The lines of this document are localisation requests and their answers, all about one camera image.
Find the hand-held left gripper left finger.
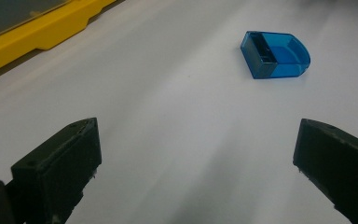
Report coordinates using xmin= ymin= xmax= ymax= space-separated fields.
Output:
xmin=11 ymin=117 xmax=103 ymax=224

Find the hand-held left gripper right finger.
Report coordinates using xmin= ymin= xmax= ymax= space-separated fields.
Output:
xmin=293 ymin=118 xmax=358 ymax=224

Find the translucent blue pencil sharpener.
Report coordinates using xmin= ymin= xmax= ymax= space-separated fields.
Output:
xmin=240 ymin=30 xmax=311 ymax=80

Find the yellow and black organizer cabinet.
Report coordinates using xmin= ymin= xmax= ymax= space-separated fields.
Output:
xmin=0 ymin=0 xmax=117 ymax=78

